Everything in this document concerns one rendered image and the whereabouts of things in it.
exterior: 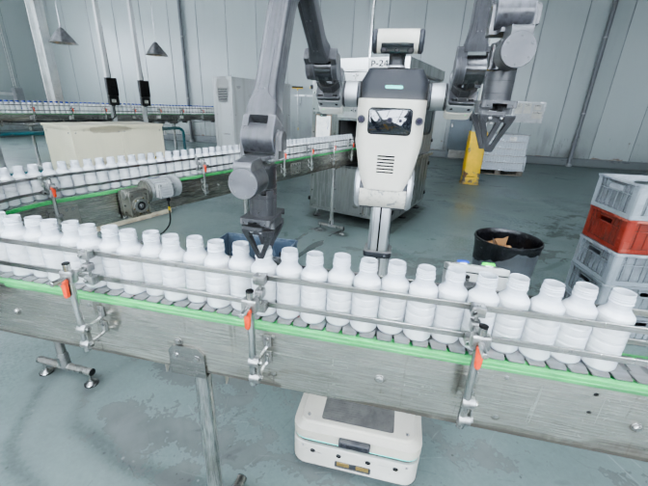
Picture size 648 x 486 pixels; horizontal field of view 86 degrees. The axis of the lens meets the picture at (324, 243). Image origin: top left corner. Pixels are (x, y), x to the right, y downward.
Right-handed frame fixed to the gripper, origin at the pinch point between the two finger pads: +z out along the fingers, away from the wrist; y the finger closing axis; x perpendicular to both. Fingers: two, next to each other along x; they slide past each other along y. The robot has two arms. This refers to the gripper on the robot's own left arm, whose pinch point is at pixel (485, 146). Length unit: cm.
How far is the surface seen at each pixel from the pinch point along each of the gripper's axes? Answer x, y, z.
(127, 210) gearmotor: 161, 72, 51
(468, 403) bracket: -1, -27, 46
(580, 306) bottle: -19.2, -17.0, 26.6
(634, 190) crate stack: -121, 161, 33
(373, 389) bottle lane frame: 17, -21, 52
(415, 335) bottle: 10.1, -19.0, 37.8
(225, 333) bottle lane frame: 53, -21, 44
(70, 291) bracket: 89, -27, 36
